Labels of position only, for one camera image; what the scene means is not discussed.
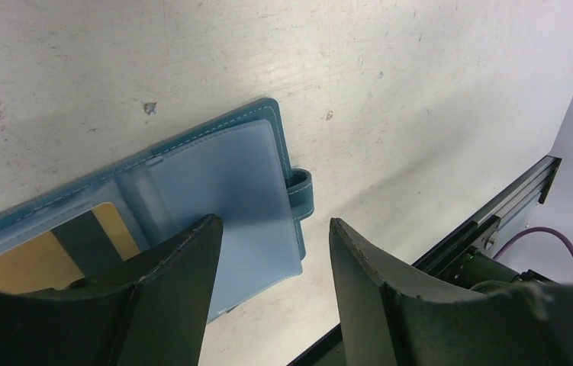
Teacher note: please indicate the aluminium frame rail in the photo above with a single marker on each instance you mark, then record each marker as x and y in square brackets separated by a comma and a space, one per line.
[463, 257]

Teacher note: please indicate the blue leather card holder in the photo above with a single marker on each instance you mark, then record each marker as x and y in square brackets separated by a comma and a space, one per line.
[236, 167]

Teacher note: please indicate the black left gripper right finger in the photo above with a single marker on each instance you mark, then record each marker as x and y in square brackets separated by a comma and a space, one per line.
[394, 314]

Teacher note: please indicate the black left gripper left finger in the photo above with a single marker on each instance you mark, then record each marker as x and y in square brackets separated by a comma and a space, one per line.
[150, 310]

